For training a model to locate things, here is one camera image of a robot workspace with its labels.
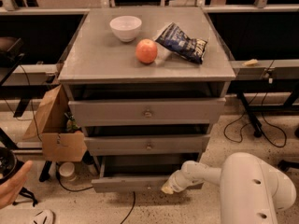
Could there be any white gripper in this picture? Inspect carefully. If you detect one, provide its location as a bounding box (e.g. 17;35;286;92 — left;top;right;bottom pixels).
161;171;191;194

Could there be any grey bottom drawer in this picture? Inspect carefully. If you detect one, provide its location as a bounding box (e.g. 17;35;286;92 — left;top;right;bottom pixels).
92;153;200;192

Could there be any grey drawer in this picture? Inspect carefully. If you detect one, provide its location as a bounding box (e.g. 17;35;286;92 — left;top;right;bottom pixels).
68;98;225;127
92;153;200;192
85;134;209;156

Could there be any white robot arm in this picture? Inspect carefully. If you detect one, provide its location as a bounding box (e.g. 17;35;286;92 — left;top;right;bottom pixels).
162;152;296;224

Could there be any grey middle drawer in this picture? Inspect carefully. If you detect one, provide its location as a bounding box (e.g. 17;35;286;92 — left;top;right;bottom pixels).
85;134;209;156

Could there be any grey top drawer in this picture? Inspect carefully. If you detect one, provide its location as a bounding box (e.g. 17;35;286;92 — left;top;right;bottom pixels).
68;98;225;127

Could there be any grey wooden drawer cabinet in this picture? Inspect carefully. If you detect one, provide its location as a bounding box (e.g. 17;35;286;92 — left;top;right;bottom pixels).
57;7;237;173

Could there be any bare human hand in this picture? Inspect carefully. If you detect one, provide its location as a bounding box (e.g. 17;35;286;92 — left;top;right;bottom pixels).
0;161;33;209

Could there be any white paper cup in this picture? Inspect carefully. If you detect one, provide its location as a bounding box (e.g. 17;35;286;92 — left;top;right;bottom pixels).
59;162;77;181

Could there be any black table leg right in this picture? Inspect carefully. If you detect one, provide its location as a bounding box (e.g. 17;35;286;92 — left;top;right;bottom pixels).
237;92;262;138

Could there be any green bottle in box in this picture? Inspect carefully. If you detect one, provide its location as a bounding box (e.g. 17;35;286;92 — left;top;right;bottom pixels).
64;112;80;133

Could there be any brown cardboard box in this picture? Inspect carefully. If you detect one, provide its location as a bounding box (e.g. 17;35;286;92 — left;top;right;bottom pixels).
23;85;87;161

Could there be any white shoe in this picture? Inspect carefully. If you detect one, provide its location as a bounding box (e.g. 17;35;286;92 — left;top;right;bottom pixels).
30;210;54;224

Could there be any red orange apple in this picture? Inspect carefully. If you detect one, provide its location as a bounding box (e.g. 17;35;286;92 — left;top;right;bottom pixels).
135;39;158;63

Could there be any yellow sponge piece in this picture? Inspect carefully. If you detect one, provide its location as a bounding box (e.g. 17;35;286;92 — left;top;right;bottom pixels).
242;59;258;66

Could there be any blue chip bag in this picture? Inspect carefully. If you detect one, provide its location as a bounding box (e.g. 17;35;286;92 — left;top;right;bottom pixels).
154;22;207;64

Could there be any black tripod stand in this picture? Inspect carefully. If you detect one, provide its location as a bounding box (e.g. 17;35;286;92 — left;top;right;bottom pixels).
0;147;38;207

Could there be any white ceramic bowl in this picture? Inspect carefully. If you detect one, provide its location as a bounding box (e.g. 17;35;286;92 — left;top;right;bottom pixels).
109;16;142;42

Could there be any black floor cable right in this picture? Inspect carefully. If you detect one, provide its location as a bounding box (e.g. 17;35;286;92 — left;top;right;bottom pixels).
223;59;288;149

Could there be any black floor cable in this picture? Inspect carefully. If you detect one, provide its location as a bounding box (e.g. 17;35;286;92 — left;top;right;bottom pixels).
223;59;288;149
3;64;136;224

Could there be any black floor cable left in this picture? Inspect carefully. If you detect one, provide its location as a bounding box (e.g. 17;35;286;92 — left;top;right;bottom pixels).
3;64;136;224

